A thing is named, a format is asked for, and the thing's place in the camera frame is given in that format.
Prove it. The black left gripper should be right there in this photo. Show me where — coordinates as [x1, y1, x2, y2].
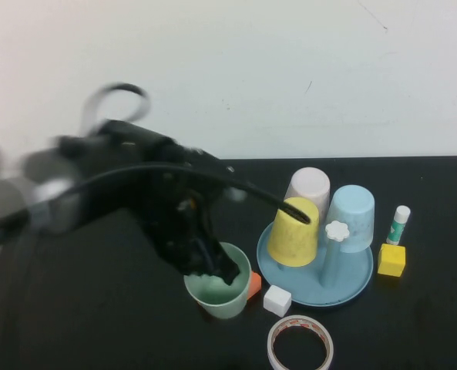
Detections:
[123, 152, 242, 288]

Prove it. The green plastic cup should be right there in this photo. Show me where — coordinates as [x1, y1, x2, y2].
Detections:
[183, 241, 252, 320]

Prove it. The yellow plastic cup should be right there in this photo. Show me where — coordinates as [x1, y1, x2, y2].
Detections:
[267, 197, 321, 267]

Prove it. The blue cup stand with pegs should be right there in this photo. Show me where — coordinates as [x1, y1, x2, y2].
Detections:
[256, 220, 375, 308]

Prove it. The pale pink plastic cup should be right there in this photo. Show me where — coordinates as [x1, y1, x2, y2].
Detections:
[284, 166, 331, 217]

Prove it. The light blue plastic cup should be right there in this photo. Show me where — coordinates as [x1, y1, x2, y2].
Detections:
[325, 184, 376, 254]

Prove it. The orange foam block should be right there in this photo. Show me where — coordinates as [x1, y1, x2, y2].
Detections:
[246, 271, 262, 302]

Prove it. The white cube block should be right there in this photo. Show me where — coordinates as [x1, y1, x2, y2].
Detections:
[263, 284, 293, 318]

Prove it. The white tape roll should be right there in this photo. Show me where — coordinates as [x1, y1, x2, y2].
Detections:
[267, 314, 334, 370]

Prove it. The yellow cube block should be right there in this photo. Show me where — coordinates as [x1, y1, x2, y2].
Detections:
[377, 243, 407, 278]

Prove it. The white green glue stick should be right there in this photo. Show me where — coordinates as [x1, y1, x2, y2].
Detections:
[385, 205, 412, 247]

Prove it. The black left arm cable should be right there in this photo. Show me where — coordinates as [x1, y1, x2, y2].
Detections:
[0, 82, 312, 251]

